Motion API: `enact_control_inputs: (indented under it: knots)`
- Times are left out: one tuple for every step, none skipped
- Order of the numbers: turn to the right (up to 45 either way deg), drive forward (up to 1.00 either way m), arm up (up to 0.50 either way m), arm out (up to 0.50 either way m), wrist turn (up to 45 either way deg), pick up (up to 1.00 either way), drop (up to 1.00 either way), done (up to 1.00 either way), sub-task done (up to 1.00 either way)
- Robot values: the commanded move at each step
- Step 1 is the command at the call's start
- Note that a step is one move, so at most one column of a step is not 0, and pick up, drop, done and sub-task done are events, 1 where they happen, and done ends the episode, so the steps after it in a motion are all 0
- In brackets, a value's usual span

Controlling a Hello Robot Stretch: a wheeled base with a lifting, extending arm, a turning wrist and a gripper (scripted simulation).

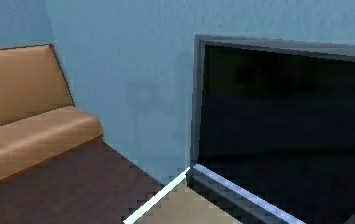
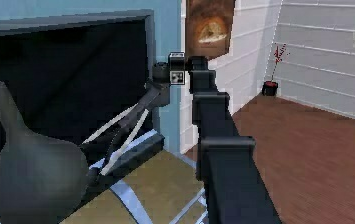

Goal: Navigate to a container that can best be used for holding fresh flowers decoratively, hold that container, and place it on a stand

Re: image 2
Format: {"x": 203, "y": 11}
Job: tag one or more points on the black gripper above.
{"x": 158, "y": 83}

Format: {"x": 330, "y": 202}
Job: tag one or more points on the dark grey vase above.
{"x": 31, "y": 166}

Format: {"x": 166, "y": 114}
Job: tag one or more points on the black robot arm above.
{"x": 228, "y": 156}

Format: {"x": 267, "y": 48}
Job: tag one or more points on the red plant in black pot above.
{"x": 272, "y": 78}

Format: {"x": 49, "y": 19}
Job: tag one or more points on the brown framed wall picture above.
{"x": 209, "y": 28}

